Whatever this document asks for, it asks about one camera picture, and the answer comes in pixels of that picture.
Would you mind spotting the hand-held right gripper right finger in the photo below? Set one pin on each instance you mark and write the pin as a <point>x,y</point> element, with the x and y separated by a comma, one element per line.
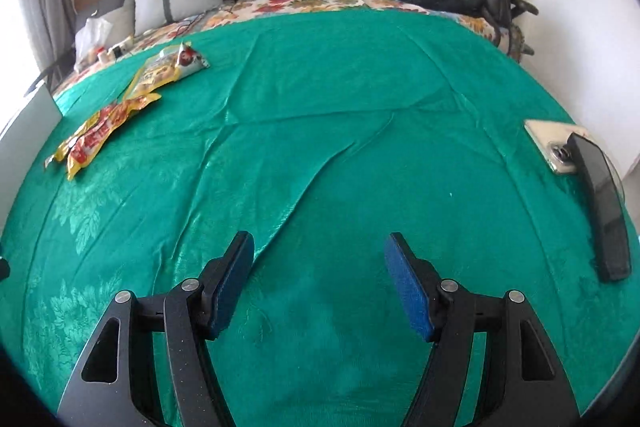
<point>407,287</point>

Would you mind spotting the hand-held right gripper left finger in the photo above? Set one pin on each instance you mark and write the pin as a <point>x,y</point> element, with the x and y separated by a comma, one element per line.
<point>232,287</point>

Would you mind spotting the red yellow snack packet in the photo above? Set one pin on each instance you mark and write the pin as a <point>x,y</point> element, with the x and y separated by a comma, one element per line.
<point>102,138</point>

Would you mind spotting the yellow peanut packet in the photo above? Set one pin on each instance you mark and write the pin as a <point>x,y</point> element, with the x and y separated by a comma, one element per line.
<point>155,74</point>

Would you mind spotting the triangular white red packet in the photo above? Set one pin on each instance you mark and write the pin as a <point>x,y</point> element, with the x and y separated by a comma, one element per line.
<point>190,59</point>

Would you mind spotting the white cardboard box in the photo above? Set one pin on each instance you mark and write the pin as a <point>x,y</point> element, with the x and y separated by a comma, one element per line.
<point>35,122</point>

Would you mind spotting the green blanket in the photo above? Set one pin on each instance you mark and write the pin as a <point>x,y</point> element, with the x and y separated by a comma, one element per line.
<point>350,107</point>

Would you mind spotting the beige smartphone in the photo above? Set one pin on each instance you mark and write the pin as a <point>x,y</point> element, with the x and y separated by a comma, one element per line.
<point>547,142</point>

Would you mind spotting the black remote control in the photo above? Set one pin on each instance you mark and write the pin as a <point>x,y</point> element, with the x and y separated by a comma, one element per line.
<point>600,207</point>

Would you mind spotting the black charger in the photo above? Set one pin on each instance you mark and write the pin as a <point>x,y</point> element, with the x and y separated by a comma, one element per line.
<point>117,52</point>

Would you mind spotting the white bottle red cap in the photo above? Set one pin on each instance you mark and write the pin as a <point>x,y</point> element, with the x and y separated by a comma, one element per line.
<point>102,55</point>

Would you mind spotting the dark wooden chair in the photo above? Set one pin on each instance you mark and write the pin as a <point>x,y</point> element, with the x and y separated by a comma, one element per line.
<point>50,74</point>

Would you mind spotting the clear plastic bag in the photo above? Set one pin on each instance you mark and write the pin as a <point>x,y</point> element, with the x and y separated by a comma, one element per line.
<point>97,34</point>

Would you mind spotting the floral bedsheet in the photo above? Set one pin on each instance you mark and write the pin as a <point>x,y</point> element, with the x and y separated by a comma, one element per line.
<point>300,4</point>

